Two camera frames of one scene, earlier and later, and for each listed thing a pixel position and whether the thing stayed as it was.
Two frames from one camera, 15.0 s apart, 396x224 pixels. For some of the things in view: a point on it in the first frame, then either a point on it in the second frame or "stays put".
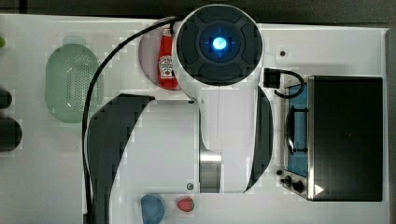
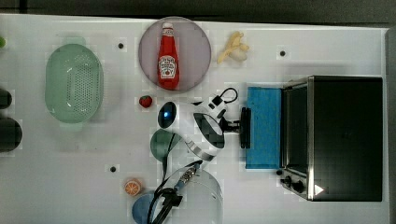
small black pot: (6, 98) stays put
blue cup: (153, 209) to (141, 207)
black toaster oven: (333, 139) stays put
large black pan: (11, 133) stays put
